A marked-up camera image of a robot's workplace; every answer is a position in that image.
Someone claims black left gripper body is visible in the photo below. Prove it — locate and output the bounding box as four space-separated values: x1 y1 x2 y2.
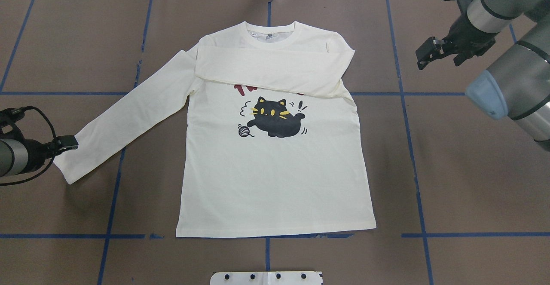
0 107 55 174

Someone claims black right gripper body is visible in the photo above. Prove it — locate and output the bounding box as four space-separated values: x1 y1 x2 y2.
443 0 496 66

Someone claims cream long-sleeve cat shirt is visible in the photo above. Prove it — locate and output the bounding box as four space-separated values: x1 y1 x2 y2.
54 22 376 238

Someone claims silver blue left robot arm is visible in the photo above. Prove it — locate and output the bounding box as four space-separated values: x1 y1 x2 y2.
0 106 79 186

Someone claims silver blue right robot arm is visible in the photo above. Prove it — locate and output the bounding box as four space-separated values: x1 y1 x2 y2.
415 0 550 150

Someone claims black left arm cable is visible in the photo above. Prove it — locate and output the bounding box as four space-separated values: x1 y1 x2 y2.
0 106 58 187

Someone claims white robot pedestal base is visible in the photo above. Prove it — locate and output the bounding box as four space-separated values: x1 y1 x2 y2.
210 271 324 285

